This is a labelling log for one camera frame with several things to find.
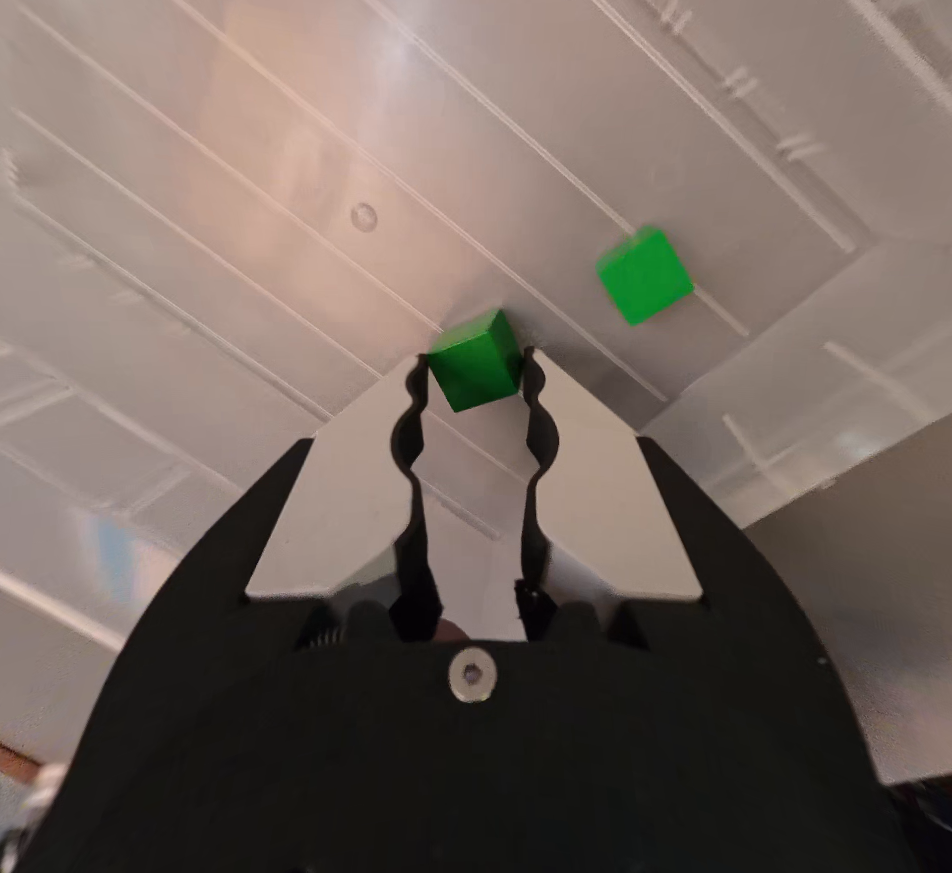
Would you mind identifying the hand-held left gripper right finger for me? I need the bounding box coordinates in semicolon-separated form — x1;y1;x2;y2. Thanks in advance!
513;345;705;643

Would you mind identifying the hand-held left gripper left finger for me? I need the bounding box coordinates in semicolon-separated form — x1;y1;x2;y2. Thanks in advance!
244;352;447;643

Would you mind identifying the green cube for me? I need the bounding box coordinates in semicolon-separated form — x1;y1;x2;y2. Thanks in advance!
426;308;525;414
595;224;696;328

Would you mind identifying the clear plastic storage bin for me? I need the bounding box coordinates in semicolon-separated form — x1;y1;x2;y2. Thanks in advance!
0;0;952;766

